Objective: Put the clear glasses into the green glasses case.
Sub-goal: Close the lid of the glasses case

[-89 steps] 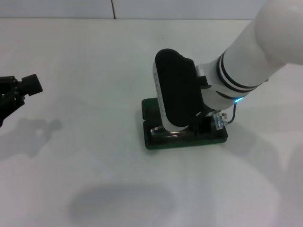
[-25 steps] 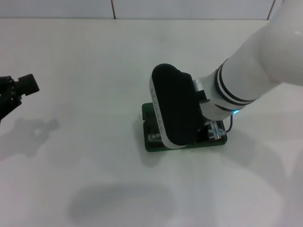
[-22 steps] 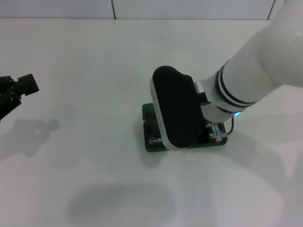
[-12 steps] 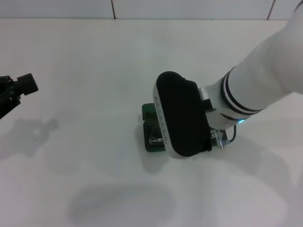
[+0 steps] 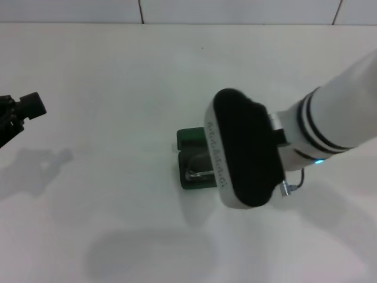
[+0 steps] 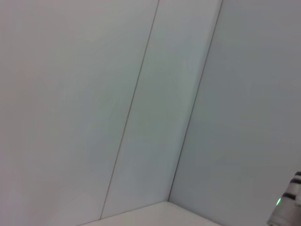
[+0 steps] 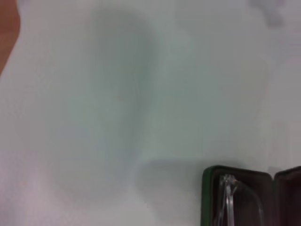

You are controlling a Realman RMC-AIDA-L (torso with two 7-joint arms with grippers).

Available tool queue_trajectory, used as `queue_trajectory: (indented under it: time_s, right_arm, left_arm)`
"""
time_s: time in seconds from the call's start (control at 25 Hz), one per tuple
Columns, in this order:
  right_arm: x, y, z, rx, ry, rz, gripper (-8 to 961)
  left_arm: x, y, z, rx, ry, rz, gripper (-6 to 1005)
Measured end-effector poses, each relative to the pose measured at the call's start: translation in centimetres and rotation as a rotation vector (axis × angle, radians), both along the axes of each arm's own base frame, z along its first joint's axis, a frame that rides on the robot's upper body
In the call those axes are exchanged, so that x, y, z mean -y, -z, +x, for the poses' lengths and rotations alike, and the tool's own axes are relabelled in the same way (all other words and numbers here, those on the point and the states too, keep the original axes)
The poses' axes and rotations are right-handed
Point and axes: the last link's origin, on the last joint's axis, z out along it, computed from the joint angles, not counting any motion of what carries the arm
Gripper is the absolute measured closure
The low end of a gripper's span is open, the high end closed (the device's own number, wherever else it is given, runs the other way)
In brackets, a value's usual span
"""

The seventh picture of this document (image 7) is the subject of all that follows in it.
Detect clear plastic glasses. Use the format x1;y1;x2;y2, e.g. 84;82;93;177
215;174;264;226

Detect green glasses case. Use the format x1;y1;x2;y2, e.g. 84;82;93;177
201;165;301;226

